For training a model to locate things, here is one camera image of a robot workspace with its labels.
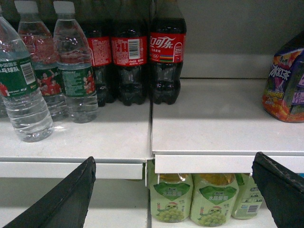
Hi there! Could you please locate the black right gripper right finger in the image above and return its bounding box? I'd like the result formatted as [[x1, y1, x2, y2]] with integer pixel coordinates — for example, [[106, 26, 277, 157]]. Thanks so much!
[[252, 152, 304, 228]]

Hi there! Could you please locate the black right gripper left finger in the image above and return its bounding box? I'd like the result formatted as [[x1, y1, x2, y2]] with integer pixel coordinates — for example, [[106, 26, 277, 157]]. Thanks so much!
[[5, 156, 96, 228]]

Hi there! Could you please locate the clear water bottle green label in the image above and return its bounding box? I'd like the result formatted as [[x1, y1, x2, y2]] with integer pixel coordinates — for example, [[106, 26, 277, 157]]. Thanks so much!
[[0, 16, 53, 143]]

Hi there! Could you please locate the white left shelf board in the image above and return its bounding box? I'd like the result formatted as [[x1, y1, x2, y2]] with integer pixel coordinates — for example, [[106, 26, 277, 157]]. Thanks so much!
[[0, 101, 151, 180]]

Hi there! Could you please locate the white shelf board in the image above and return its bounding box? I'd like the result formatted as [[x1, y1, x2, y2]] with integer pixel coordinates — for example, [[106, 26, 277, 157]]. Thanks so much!
[[0, 101, 151, 180], [152, 79, 304, 173]]

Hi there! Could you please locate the white right shelf board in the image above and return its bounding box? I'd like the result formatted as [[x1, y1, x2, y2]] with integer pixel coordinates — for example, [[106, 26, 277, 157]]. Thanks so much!
[[152, 79, 304, 173]]

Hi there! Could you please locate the water bottle middle front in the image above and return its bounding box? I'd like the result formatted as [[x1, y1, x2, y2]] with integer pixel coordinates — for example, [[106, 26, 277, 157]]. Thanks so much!
[[53, 0, 98, 123]]

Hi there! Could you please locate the water bottle behind left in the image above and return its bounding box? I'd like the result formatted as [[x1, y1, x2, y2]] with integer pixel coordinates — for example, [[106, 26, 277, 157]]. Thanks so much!
[[14, 0, 68, 121]]

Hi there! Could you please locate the green grape drink right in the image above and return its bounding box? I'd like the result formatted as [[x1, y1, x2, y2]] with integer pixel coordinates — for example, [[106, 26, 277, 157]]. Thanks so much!
[[231, 173, 263, 219]]

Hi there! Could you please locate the green grape drink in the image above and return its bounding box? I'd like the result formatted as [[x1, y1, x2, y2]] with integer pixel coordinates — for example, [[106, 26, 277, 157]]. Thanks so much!
[[150, 173, 193, 223], [231, 173, 263, 219], [190, 173, 239, 227]]

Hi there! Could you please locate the green grape drink middle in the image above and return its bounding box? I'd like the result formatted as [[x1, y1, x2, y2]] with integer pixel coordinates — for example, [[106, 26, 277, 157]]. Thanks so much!
[[190, 173, 239, 227]]

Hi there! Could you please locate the purple iced tea bottle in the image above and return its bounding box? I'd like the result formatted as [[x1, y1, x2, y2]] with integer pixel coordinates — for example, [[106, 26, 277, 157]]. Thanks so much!
[[262, 31, 304, 123]]

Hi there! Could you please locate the green grape drink left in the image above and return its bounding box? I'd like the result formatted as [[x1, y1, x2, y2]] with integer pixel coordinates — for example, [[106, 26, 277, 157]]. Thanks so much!
[[150, 173, 193, 223]]

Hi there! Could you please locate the cola bottle left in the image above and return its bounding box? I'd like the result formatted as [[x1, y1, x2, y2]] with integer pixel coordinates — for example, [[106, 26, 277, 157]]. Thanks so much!
[[81, 21, 115, 107]]

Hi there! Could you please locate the cola bottle barcode side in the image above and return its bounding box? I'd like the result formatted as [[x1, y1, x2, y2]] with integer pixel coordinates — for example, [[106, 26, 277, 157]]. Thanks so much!
[[111, 14, 148, 106]]

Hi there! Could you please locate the cola bottle logo side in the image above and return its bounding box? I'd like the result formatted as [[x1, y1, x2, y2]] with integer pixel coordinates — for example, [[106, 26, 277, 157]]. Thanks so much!
[[149, 0, 187, 105]]

